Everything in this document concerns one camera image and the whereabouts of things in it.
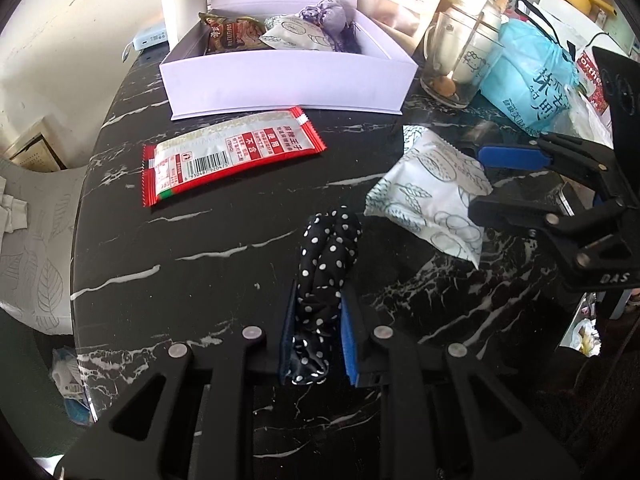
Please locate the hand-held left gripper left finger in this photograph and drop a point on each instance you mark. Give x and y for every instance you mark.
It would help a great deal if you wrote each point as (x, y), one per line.
(286, 340)

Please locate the blue plastic bag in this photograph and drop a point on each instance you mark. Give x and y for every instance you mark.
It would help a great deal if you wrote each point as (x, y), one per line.
(530, 75)

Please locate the white crumpled bag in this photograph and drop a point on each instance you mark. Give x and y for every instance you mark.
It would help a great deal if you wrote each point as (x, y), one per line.
(67, 375)

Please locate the white printed snack packet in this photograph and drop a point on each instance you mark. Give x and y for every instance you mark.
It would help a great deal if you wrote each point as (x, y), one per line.
(425, 185)
(295, 32)

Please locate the clear plastic bag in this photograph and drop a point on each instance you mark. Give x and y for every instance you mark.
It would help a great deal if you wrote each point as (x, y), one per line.
(590, 120)

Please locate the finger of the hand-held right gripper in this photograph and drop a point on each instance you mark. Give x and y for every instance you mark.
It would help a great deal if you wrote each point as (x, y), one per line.
(510, 157)
(520, 215)

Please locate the white bag red label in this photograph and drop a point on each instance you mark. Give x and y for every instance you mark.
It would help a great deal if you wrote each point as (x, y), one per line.
(595, 77)

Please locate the paper towel roll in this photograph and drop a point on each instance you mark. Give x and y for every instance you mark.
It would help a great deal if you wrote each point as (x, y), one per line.
(182, 5)

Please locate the grey leaf-pattern chair cover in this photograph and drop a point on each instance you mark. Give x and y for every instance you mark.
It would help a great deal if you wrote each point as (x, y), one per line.
(35, 260)

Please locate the lavender gift box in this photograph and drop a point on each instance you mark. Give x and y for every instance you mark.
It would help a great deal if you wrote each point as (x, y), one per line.
(280, 85)

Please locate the beige leaning frame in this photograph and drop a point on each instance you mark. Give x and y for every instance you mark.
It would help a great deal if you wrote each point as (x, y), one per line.
(35, 150)

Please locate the brown nut snack packet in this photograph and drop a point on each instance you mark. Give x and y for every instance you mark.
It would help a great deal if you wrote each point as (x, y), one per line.
(232, 32)

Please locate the grey garment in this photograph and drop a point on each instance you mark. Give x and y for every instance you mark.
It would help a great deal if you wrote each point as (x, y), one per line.
(12, 210)

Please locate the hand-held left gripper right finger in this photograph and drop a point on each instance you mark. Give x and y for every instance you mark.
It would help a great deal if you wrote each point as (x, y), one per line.
(350, 345)

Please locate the red snack packet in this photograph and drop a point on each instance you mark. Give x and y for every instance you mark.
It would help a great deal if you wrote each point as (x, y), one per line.
(225, 155)

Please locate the small white device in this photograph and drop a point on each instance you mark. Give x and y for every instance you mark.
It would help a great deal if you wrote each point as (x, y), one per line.
(150, 37)

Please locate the glass mug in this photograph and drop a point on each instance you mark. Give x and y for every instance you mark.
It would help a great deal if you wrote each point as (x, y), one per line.
(440, 45)

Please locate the copper spoon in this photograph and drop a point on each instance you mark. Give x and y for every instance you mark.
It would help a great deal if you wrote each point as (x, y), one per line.
(446, 85)

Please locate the black polka-dot scrunchie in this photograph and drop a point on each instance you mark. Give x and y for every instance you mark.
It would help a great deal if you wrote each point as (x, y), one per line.
(325, 260)

